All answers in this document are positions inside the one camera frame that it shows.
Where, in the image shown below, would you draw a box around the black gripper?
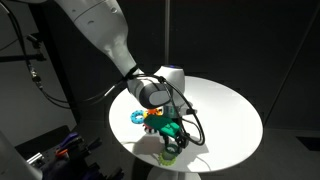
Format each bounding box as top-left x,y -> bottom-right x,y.
159,130 -> 189,149

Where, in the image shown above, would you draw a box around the purple orange clamp tools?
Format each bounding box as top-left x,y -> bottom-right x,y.
55,132 -> 102,159

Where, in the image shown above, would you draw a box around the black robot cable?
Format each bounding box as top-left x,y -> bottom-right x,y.
0,3 -> 206,146

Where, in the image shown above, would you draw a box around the lime green ring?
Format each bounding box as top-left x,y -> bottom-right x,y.
157,150 -> 178,167

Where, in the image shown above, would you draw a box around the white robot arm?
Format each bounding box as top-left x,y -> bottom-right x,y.
53,0 -> 193,148

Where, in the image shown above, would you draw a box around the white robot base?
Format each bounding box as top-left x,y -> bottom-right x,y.
0,131 -> 43,180

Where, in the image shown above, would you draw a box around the white round table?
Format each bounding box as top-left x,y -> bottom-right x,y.
109,76 -> 263,180

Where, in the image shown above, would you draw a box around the black white striped base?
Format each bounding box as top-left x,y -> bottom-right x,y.
143,124 -> 158,134

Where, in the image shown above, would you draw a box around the blue ring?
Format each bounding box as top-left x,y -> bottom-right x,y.
130,110 -> 145,125

